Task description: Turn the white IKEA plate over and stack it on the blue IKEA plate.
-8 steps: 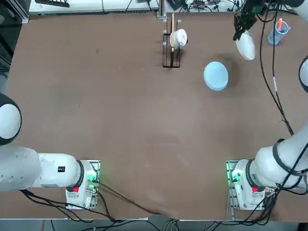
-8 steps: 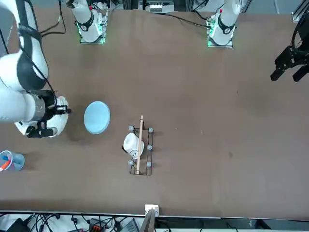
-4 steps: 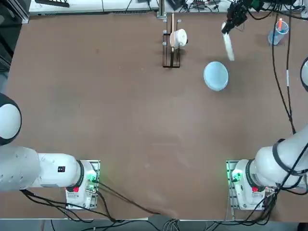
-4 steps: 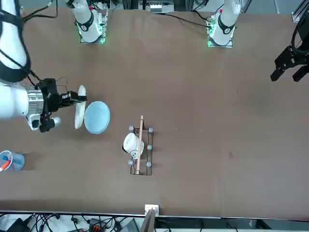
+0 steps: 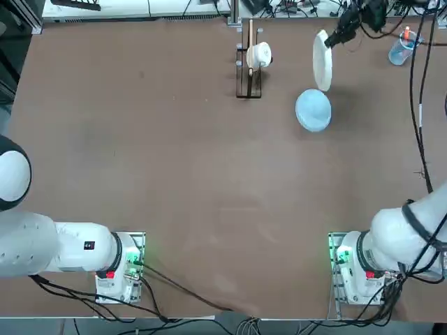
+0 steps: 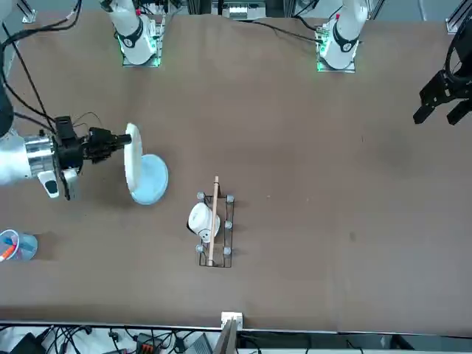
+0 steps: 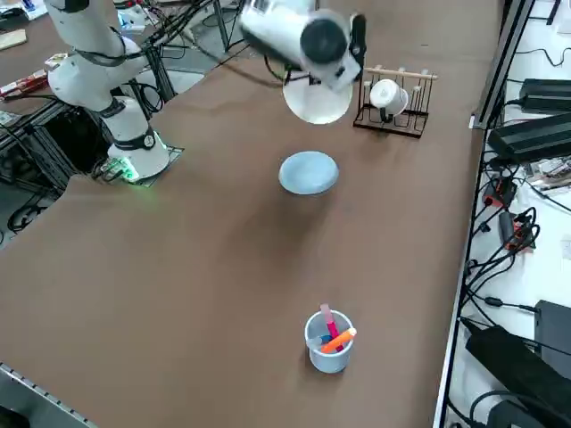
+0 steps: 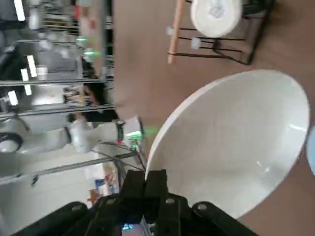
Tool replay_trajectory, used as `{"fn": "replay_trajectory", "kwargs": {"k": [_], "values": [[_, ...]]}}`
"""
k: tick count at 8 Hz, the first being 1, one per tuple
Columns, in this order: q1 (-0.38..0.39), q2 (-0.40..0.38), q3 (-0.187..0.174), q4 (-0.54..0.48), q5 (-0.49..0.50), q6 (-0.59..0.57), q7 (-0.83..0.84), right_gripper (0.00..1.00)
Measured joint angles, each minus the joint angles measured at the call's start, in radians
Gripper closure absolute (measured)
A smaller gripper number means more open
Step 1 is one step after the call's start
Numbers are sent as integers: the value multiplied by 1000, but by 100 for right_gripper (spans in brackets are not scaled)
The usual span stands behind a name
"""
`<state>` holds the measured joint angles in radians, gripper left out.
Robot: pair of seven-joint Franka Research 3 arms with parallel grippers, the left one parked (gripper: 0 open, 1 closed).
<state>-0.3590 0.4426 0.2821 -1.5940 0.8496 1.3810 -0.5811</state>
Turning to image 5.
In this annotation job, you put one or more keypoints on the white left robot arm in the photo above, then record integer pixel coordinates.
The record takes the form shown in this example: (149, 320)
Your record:
(70, 251)

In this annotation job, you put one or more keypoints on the white plate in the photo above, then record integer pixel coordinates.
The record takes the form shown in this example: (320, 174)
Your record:
(322, 63)

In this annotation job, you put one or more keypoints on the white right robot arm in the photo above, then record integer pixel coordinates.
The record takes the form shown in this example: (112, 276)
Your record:
(391, 237)

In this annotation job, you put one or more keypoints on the clear measuring beaker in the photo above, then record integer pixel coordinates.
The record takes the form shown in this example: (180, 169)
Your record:
(398, 56)

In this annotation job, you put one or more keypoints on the orange pen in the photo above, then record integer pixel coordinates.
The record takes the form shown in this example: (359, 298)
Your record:
(406, 35)

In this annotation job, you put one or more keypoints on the white cup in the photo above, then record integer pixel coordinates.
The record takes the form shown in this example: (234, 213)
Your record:
(259, 54)

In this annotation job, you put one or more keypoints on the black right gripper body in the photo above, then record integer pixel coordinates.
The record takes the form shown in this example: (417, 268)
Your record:
(373, 14)

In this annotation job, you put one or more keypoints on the blue plate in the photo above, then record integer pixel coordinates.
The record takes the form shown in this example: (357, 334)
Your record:
(313, 111)

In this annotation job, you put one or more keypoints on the wooden rod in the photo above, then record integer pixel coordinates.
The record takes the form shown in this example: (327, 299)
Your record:
(251, 31)

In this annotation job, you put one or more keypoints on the aluminium post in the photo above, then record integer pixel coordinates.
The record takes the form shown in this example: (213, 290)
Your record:
(234, 12)

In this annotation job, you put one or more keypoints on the black power strip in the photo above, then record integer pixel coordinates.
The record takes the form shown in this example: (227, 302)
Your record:
(75, 4)

